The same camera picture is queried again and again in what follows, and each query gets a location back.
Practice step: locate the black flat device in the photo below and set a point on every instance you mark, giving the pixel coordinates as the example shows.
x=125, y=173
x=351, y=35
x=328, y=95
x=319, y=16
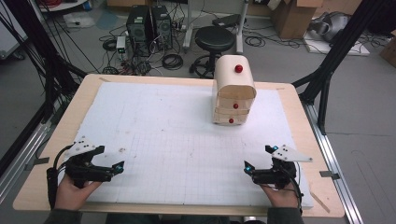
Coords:
x=229, y=20

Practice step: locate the black metal frame stand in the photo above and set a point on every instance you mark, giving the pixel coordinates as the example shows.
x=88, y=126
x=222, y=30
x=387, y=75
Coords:
x=51, y=77
x=323, y=102

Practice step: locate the black round stool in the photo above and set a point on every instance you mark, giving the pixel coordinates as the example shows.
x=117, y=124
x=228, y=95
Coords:
x=214, y=39

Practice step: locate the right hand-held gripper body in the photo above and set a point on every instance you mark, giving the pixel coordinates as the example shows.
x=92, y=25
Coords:
x=280, y=174

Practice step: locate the small brown cardboard box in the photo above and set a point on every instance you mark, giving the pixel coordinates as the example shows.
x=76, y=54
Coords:
x=389, y=51

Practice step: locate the person's left hand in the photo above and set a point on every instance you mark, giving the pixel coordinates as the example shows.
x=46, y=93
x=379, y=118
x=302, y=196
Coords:
x=71, y=197

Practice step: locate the aluminium rail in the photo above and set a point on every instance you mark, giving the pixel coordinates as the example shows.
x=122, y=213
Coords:
x=18, y=161
x=330, y=155

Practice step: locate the white floor board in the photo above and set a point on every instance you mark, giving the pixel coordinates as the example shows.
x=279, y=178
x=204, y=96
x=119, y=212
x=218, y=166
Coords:
x=320, y=46

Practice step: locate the person's right hand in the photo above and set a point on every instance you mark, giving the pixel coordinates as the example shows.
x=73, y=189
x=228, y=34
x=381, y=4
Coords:
x=283, y=198

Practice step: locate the large brown cardboard box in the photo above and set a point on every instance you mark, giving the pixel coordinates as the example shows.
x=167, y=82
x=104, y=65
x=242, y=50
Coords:
x=291, y=18

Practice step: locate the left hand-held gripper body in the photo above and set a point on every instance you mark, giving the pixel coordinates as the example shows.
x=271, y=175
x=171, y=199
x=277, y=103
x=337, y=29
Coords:
x=77, y=171

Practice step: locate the wooden drawer cabinet red knobs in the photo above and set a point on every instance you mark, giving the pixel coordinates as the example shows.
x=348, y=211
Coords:
x=232, y=84

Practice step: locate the small white power box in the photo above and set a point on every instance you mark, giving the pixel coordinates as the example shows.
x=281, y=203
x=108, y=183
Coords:
x=121, y=43

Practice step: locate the white gridded foam mat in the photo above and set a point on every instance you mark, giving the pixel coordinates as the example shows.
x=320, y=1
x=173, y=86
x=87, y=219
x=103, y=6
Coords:
x=174, y=140

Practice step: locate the black computer tower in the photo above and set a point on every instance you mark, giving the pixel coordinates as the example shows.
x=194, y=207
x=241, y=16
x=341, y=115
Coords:
x=162, y=26
x=138, y=29

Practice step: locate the grey rounded machine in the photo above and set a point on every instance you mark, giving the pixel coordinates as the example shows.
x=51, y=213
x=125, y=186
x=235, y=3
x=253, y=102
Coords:
x=331, y=25

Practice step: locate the grey metal bracket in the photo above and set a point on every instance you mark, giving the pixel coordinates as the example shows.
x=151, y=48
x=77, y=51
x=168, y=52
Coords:
x=329, y=174
x=37, y=161

